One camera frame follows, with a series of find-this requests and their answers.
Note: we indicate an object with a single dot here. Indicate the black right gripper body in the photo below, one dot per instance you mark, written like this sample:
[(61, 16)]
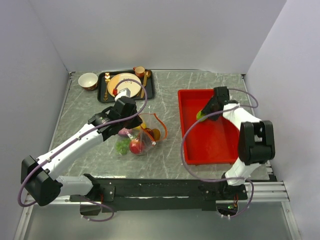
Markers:
[(209, 108)]

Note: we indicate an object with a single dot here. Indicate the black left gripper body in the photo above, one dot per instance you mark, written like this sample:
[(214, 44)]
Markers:
[(131, 123)]

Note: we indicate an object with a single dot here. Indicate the pink red peach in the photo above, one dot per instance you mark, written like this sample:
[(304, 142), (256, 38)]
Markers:
[(124, 132)]

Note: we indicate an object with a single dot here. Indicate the green apple slice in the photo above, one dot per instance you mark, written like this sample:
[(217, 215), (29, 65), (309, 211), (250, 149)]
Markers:
[(200, 116)]

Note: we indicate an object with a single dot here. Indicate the clear zip bag orange zipper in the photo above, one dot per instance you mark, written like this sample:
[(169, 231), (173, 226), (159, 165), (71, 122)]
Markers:
[(152, 121)]

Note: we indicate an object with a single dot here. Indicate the dark purple plum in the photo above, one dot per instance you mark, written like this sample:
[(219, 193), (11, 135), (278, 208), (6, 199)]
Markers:
[(149, 131)]

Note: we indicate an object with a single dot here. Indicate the green grape bunch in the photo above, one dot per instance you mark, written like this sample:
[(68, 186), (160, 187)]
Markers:
[(122, 146)]

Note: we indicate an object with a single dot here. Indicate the red apple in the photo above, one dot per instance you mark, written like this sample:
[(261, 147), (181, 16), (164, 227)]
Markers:
[(136, 146)]

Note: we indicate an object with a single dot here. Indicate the yellow brown mango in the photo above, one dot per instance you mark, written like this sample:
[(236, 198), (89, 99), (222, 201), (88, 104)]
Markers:
[(156, 134)]

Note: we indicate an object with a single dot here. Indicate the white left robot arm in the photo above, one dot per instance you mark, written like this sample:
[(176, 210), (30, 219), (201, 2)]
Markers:
[(42, 177)]

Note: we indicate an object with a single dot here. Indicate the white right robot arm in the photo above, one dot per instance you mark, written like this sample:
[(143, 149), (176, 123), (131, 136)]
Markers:
[(256, 143)]

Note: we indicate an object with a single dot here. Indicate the black serving tray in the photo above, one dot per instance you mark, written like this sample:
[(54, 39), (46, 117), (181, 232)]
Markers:
[(115, 77)]

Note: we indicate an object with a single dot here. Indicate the gold fork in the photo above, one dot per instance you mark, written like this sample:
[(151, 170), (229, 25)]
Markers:
[(107, 80)]

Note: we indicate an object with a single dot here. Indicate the gold spoon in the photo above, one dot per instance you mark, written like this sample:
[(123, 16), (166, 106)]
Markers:
[(147, 74)]

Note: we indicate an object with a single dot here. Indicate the small orange cup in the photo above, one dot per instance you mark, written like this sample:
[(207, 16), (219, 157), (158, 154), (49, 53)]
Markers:
[(139, 71)]

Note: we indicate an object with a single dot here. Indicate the white orange bowl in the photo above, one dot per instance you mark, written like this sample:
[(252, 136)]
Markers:
[(88, 81)]

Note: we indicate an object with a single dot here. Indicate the red plastic tray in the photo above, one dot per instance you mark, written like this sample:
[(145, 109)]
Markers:
[(209, 142)]

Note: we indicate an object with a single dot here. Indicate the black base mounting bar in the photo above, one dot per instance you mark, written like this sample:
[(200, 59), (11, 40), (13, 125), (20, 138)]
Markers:
[(126, 194)]

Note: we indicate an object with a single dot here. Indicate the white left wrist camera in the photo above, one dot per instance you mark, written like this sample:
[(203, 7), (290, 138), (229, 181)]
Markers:
[(125, 92)]

